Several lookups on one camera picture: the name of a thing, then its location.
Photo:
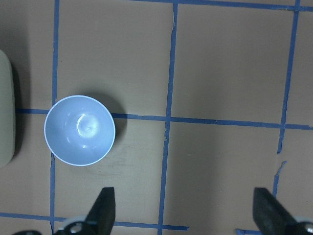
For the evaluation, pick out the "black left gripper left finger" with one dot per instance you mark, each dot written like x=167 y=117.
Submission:
x=101 y=217

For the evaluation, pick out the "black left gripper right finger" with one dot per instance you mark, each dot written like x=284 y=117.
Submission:
x=271 y=217

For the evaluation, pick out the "blue bowl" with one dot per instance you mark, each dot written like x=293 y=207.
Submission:
x=79 y=130

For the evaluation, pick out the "cream toaster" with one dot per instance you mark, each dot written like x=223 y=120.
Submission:
x=7 y=111

